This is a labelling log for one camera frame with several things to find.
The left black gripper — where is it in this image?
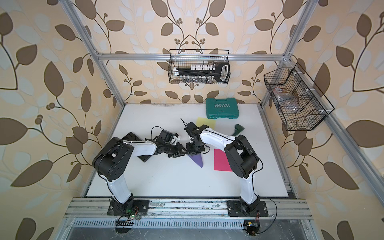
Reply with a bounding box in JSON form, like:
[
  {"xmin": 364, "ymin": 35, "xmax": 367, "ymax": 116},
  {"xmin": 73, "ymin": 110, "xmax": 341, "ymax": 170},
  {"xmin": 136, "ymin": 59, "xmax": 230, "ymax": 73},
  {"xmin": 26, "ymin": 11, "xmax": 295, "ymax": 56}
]
[{"xmin": 163, "ymin": 142, "xmax": 188, "ymax": 157}]

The purple square paper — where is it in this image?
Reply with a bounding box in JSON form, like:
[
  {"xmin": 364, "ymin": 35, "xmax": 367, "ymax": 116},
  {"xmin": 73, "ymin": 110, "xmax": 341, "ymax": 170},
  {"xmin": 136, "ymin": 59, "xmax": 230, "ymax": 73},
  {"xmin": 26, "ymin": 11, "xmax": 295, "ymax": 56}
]
[{"xmin": 188, "ymin": 154, "xmax": 204, "ymax": 168}]

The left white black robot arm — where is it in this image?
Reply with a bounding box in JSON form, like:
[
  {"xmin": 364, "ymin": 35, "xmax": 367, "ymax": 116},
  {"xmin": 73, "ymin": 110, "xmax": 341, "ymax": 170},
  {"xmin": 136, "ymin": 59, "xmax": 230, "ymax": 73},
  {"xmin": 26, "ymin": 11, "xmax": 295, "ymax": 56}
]
[{"xmin": 93, "ymin": 130, "xmax": 187, "ymax": 205}]

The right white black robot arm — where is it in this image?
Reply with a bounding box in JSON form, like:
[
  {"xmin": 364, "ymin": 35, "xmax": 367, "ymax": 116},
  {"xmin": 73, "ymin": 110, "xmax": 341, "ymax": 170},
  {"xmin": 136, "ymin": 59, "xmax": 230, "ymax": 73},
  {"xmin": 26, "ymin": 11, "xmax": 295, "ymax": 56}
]
[{"xmin": 185, "ymin": 122, "xmax": 260, "ymax": 206}]

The yellow square paper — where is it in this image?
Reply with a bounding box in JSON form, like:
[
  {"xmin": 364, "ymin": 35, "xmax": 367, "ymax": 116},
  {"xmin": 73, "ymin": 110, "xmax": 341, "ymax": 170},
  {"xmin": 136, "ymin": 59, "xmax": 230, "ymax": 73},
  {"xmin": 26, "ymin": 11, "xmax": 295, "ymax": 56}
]
[{"xmin": 196, "ymin": 117, "xmax": 216, "ymax": 130}]

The pink square paper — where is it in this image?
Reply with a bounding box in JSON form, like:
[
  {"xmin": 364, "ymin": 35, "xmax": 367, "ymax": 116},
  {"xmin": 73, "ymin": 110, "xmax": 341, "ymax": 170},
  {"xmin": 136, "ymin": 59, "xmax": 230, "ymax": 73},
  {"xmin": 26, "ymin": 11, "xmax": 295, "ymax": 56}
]
[{"xmin": 214, "ymin": 149, "xmax": 232, "ymax": 172}]

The green tool case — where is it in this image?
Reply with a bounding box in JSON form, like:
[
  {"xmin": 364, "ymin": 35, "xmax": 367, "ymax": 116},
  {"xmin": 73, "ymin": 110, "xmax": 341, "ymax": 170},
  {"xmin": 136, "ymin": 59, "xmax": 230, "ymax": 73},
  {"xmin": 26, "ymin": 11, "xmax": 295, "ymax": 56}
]
[{"xmin": 206, "ymin": 98, "xmax": 240, "ymax": 120}]

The black flat tray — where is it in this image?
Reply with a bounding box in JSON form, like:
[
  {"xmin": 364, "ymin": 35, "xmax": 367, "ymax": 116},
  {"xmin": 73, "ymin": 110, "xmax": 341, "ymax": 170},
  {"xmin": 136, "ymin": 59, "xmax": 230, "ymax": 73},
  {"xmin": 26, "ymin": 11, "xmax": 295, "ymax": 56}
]
[{"xmin": 122, "ymin": 132, "xmax": 157, "ymax": 163}]

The green black pipe wrench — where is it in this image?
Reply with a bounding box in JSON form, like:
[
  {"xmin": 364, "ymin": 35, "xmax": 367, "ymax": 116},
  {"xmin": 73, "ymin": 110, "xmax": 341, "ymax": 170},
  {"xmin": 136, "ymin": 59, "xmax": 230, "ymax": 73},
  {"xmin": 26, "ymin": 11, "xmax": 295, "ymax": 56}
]
[{"xmin": 232, "ymin": 124, "xmax": 245, "ymax": 137}]

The black socket holder tool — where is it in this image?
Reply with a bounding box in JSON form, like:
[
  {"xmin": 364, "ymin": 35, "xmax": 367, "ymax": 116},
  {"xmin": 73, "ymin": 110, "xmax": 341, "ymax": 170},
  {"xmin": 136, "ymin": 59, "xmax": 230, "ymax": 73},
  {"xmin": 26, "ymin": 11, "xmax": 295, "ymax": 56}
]
[{"xmin": 169, "ymin": 62, "xmax": 231, "ymax": 84}]

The plastic bag in basket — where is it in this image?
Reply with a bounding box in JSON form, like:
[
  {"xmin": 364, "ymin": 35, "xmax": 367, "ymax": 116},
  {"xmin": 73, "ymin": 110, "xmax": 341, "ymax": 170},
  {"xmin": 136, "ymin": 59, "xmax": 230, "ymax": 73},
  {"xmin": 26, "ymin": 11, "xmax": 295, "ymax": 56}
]
[{"xmin": 273, "ymin": 87, "xmax": 300, "ymax": 112}]

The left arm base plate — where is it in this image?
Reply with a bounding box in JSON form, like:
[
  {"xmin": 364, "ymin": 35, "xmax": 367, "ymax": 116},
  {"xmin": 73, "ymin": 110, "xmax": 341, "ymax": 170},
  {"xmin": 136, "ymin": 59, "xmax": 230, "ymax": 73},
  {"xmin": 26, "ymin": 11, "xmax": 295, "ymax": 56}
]
[{"xmin": 107, "ymin": 199, "xmax": 150, "ymax": 216}]

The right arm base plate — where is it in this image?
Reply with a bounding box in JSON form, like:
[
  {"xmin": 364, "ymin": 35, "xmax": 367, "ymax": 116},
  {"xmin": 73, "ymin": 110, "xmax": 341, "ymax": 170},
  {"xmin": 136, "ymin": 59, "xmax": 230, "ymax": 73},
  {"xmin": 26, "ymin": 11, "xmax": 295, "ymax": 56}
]
[{"xmin": 226, "ymin": 199, "xmax": 269, "ymax": 218}]

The black wire basket back wall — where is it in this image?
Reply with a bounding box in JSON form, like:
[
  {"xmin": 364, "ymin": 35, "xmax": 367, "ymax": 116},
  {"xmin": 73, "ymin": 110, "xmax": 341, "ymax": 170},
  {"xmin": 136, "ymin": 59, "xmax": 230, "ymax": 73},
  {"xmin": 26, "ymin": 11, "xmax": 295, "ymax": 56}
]
[{"xmin": 168, "ymin": 48, "xmax": 231, "ymax": 84}]

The black wire basket wall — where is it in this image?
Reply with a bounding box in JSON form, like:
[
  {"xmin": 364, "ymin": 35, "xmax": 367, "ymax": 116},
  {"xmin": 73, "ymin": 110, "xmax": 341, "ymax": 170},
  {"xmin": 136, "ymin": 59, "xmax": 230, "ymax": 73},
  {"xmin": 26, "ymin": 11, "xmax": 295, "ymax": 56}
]
[
  {"xmin": 264, "ymin": 63, "xmax": 335, "ymax": 131},
  {"xmin": 168, "ymin": 48, "xmax": 231, "ymax": 84}
]

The black wire basket right wall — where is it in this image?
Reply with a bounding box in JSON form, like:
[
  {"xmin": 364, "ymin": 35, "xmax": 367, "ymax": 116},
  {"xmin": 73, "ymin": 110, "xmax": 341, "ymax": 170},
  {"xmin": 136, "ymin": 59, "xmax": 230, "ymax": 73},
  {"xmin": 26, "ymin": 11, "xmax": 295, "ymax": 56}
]
[{"xmin": 264, "ymin": 63, "xmax": 335, "ymax": 131}]

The aluminium front rail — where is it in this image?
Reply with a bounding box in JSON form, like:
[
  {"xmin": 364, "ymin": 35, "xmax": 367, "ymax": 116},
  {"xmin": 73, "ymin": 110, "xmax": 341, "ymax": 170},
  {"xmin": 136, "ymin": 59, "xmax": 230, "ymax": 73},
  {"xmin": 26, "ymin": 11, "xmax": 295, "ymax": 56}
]
[{"xmin": 64, "ymin": 198, "xmax": 313, "ymax": 220}]

